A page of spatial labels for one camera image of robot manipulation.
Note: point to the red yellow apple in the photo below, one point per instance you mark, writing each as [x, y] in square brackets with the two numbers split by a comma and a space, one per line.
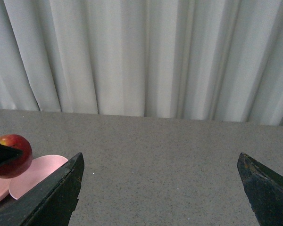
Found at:
[19, 166]

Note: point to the pale pink bowl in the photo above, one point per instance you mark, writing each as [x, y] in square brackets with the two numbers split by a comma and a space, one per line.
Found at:
[40, 168]

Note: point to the white pleated curtain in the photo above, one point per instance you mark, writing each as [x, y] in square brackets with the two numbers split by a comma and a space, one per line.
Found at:
[193, 59]

